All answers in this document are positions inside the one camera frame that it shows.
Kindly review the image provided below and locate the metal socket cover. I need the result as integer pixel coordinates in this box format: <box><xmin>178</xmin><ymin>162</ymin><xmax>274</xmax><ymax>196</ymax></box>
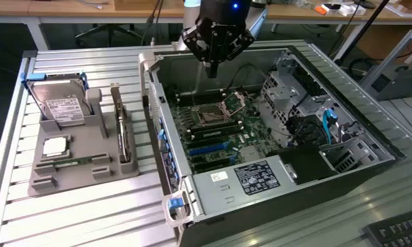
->
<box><xmin>218</xmin><ymin>92</ymin><xmax>247</xmax><ymax>114</ymax></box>

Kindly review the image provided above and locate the green RAM stick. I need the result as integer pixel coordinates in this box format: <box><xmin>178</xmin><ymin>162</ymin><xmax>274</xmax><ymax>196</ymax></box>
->
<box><xmin>38</xmin><ymin>156</ymin><xmax>107</xmax><ymax>168</ymax></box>

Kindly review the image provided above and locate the silver drive cage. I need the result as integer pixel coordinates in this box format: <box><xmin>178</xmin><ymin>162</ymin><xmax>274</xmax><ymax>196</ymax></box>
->
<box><xmin>259</xmin><ymin>51</ymin><xmax>351</xmax><ymax>145</ymax></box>

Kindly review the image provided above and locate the silver CPU chip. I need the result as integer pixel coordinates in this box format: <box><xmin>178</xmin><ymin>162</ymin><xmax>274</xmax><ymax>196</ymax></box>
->
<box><xmin>42</xmin><ymin>137</ymin><xmax>70</xmax><ymax>156</ymax></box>

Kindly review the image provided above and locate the grey power supply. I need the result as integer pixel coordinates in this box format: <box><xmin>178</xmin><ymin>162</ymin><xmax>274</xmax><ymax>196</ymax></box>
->
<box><xmin>191</xmin><ymin>154</ymin><xmax>299</xmax><ymax>217</ymax></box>

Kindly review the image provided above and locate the graphics card with metal bracket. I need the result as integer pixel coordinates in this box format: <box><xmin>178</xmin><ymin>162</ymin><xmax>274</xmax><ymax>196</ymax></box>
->
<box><xmin>110</xmin><ymin>82</ymin><xmax>133</xmax><ymax>165</ymax></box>

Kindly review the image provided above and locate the blue expansion slot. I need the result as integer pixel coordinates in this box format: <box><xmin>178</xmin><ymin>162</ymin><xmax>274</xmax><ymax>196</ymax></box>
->
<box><xmin>189</xmin><ymin>144</ymin><xmax>227</xmax><ymax>156</ymax></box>

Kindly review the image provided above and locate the grey parts rack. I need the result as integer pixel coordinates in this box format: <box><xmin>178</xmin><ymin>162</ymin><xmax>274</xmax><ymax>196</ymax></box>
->
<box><xmin>27</xmin><ymin>89</ymin><xmax>142</xmax><ymax>198</ymax></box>

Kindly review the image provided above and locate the silver chipset heatsink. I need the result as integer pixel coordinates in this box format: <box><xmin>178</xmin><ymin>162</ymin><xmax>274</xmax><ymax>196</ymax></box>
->
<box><xmin>239</xmin><ymin>147</ymin><xmax>262</xmax><ymax>160</ymax></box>

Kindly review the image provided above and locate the black open PC case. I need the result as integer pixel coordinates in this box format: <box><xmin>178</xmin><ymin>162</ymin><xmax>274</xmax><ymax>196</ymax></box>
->
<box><xmin>139</xmin><ymin>40</ymin><xmax>407</xmax><ymax>247</ymax></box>

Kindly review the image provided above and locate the black office chair base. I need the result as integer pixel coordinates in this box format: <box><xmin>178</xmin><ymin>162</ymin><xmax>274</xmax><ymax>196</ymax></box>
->
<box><xmin>74</xmin><ymin>23</ymin><xmax>149</xmax><ymax>48</ymax></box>

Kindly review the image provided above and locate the wooden desk white frame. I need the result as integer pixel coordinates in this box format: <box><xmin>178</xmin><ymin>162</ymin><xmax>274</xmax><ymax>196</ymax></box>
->
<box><xmin>0</xmin><ymin>0</ymin><xmax>187</xmax><ymax>51</ymax></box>
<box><xmin>265</xmin><ymin>0</ymin><xmax>412</xmax><ymax>61</ymax></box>

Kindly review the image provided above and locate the black keyboard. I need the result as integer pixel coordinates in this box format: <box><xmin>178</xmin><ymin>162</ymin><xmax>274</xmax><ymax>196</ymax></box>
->
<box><xmin>362</xmin><ymin>213</ymin><xmax>412</xmax><ymax>247</ymax></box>

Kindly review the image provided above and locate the grey equipment box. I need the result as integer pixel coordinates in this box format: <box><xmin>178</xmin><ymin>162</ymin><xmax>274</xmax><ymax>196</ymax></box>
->
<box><xmin>359</xmin><ymin>64</ymin><xmax>412</xmax><ymax>102</ymax></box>

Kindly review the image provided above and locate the silver hard disk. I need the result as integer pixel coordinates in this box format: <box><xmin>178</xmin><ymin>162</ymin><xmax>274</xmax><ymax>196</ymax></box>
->
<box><xmin>31</xmin><ymin>78</ymin><xmax>94</xmax><ymax>127</ymax></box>

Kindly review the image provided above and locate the blue disk caddy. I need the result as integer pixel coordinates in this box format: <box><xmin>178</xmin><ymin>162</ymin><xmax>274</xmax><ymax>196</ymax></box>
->
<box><xmin>22</xmin><ymin>72</ymin><xmax>98</xmax><ymax>121</ymax></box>

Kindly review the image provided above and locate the green motherboard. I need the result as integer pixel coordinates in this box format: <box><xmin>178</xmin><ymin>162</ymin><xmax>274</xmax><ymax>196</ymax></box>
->
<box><xmin>169</xmin><ymin>90</ymin><xmax>286</xmax><ymax>175</ymax></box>

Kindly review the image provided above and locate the blue wire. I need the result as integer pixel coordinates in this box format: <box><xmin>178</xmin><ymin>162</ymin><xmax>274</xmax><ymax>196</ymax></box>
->
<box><xmin>325</xmin><ymin>109</ymin><xmax>339</xmax><ymax>145</ymax></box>

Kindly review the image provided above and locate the black hanging cable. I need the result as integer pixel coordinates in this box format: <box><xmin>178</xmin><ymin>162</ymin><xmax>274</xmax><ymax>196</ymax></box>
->
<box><xmin>141</xmin><ymin>0</ymin><xmax>166</xmax><ymax>47</ymax></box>

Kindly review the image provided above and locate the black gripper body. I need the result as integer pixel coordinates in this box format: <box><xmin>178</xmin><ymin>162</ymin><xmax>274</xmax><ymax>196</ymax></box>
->
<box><xmin>197</xmin><ymin>0</ymin><xmax>253</xmax><ymax>33</ymax></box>

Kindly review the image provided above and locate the brown cardboard box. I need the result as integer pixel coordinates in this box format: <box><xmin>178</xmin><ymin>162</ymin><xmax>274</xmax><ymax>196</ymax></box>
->
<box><xmin>114</xmin><ymin>0</ymin><xmax>163</xmax><ymax>11</ymax></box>

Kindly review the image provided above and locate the CPU socket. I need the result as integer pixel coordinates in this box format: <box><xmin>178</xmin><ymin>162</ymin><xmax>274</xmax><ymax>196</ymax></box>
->
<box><xmin>195</xmin><ymin>104</ymin><xmax>227</xmax><ymax>127</ymax></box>

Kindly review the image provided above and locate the black labelled RAM stick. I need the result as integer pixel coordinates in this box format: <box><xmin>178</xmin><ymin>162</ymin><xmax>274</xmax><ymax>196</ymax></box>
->
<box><xmin>193</xmin><ymin>128</ymin><xmax>230</xmax><ymax>139</ymax></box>

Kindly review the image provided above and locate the white small box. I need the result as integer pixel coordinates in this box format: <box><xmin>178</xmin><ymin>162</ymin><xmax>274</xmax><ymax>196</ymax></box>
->
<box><xmin>339</xmin><ymin>5</ymin><xmax>367</xmax><ymax>16</ymax></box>

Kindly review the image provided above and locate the black tripod pole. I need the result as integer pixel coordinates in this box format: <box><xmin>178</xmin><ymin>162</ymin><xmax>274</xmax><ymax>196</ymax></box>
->
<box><xmin>333</xmin><ymin>0</ymin><xmax>393</xmax><ymax>62</ymax></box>

